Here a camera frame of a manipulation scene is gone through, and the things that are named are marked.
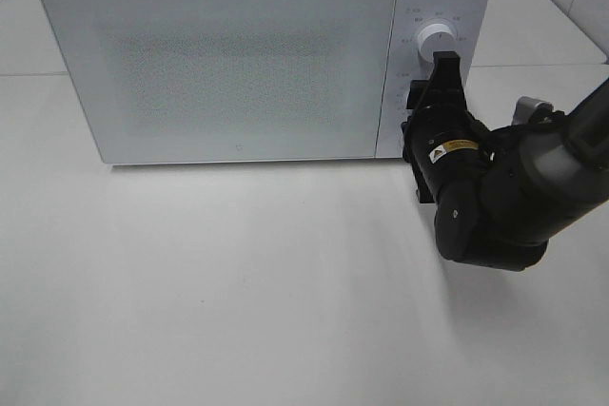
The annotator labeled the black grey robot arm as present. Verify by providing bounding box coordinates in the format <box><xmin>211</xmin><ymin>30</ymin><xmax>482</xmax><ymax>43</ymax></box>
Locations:
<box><xmin>402</xmin><ymin>51</ymin><xmax>608</xmax><ymax>271</ymax></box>

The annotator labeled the white microwave door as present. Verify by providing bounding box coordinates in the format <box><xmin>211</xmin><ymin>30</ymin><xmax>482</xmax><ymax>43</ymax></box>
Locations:
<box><xmin>41</xmin><ymin>0</ymin><xmax>394</xmax><ymax>165</ymax></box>

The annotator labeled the upper white power knob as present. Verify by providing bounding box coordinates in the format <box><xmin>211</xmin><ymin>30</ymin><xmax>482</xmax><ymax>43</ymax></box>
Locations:
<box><xmin>416</xmin><ymin>22</ymin><xmax>456</xmax><ymax>63</ymax></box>

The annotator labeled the white microwave oven body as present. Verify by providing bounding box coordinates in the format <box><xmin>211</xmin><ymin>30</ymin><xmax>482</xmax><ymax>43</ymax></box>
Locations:
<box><xmin>36</xmin><ymin>0</ymin><xmax>496</xmax><ymax>170</ymax></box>

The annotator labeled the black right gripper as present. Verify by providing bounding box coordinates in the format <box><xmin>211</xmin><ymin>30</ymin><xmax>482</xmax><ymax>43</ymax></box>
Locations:
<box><xmin>402</xmin><ymin>51</ymin><xmax>489</xmax><ymax>203</ymax></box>

